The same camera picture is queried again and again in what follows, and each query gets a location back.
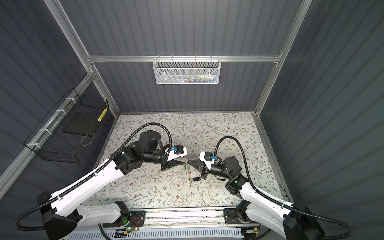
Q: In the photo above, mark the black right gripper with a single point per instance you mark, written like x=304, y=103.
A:
x=200, y=166

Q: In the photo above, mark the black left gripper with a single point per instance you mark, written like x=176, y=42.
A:
x=170, y=164

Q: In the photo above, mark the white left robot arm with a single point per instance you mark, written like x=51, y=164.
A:
x=116, y=166

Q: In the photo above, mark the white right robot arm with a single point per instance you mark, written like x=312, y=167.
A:
x=258, y=206

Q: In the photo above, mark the white vented strip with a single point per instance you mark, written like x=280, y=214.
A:
x=178, y=234

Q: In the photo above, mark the items in white basket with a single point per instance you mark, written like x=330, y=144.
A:
x=200, y=79

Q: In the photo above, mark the yellow marker in basket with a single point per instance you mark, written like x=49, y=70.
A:
x=102, y=115

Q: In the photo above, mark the black pad in basket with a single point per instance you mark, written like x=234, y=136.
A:
x=83, y=124

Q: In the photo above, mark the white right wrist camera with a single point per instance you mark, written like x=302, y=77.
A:
x=208, y=158

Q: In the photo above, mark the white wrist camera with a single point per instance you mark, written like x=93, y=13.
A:
x=208, y=158
x=175, y=152

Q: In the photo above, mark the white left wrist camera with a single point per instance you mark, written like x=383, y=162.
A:
x=175, y=152

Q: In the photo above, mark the aluminium mounting rail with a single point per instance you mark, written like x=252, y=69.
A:
x=179, y=217

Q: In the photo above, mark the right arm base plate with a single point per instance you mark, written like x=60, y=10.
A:
x=235, y=216

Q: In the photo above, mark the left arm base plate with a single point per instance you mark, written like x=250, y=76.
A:
x=133, y=219

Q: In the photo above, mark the white wire mesh basket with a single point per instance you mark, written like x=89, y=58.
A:
x=167, y=72

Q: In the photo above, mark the black wire basket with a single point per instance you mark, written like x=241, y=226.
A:
x=68, y=134

